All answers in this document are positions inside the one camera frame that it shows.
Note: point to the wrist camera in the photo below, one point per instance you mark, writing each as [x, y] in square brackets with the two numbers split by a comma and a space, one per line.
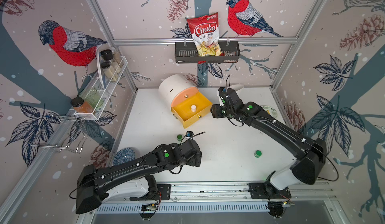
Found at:
[189, 134]
[221, 101]

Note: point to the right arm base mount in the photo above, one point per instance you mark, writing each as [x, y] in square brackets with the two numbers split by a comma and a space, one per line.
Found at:
[261, 191]

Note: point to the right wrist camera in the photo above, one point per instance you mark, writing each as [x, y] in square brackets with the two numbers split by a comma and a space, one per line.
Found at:
[221, 101]

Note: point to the black wall basket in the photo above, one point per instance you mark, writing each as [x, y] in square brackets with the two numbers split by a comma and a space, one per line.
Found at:
[186, 53]

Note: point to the green glass cup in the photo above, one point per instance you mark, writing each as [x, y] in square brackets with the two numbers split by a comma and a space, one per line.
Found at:
[91, 97]

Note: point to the orange top drawer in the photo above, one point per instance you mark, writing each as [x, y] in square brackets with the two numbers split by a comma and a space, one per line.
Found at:
[184, 95]

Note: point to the dark-lid spice jar front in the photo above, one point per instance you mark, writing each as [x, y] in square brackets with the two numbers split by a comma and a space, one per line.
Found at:
[109, 71]

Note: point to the dark-lid spice jar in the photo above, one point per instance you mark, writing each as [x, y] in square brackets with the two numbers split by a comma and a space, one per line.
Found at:
[109, 71]
[108, 57]

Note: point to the white wire wall shelf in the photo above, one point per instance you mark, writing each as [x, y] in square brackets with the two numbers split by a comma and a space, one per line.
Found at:
[102, 87]

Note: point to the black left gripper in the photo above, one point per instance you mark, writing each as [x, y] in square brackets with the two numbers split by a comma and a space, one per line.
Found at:
[194, 162]

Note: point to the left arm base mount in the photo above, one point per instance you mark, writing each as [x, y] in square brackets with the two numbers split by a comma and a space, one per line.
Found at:
[155, 192]

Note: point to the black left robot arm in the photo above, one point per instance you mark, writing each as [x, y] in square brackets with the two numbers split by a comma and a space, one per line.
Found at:
[93, 184]

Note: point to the blue patterned bowl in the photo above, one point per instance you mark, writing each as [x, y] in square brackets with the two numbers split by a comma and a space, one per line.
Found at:
[123, 156]

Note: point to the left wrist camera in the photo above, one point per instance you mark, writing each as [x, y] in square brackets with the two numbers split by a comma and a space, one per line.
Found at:
[189, 134]

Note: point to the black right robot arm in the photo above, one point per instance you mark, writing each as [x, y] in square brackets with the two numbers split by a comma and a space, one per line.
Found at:
[310, 155]

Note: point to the floral patterned bowl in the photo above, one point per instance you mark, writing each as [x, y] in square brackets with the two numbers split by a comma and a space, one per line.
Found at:
[271, 111]

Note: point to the white round drawer cabinet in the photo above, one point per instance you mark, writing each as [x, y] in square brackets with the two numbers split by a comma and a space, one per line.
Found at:
[173, 85]

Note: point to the metal wire hook rack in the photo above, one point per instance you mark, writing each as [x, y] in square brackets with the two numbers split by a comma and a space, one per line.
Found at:
[70, 135]

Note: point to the dark-lid spice jar back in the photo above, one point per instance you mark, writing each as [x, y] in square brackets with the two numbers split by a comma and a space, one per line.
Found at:
[108, 57]

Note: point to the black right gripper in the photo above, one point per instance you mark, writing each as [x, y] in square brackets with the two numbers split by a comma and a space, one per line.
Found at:
[214, 111]

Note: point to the orange sauce jar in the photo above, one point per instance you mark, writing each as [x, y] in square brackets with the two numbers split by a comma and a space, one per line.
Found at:
[81, 106]

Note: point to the white ceramic utensil cup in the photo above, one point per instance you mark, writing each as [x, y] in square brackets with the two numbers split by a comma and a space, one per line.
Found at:
[237, 87]

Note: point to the red Chuba chips bag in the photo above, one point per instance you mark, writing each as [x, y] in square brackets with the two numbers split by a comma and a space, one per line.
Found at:
[205, 34]

